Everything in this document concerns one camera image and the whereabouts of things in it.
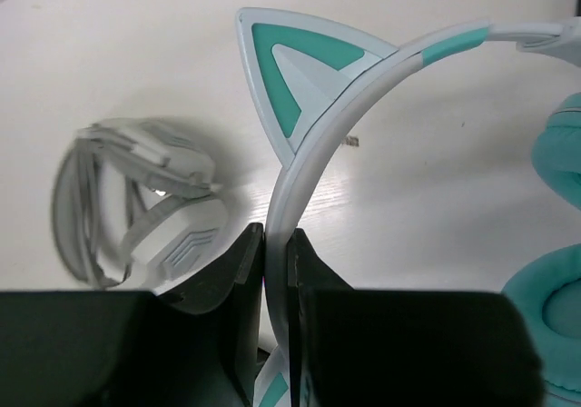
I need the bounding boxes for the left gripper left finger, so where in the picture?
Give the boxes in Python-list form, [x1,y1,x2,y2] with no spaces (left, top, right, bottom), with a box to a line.
[1,223,263,406]

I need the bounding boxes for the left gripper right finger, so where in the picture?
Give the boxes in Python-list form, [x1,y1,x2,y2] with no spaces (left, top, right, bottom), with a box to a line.
[287,229,545,406]

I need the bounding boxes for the teal cat-ear headphones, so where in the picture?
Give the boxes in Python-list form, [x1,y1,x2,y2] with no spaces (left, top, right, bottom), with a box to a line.
[236,7,580,406]

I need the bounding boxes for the white grey gaming headset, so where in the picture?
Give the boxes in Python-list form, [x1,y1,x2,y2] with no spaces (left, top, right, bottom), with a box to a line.
[51,118,229,290]

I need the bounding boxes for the small grey label scrap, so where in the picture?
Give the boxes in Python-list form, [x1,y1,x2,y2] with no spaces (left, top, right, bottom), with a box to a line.
[341,135,359,148]

